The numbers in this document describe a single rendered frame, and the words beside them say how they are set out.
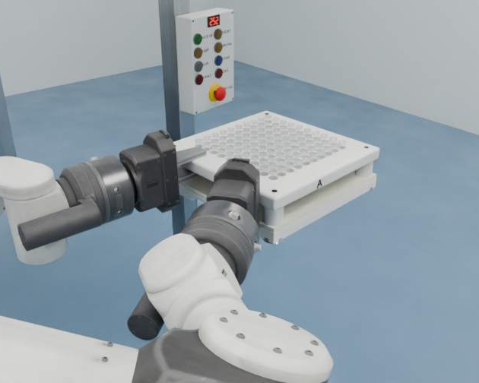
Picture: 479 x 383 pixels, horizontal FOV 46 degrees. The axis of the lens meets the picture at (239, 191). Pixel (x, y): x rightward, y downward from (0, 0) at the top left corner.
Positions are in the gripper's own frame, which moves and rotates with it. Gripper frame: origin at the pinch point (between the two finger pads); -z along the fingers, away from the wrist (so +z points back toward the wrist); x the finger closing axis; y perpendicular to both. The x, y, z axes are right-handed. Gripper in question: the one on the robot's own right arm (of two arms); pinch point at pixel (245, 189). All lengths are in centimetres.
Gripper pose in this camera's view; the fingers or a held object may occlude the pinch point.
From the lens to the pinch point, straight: 77.2
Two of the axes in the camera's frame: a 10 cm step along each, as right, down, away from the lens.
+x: 0.2, 8.8, 4.8
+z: -2.4, 4.7, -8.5
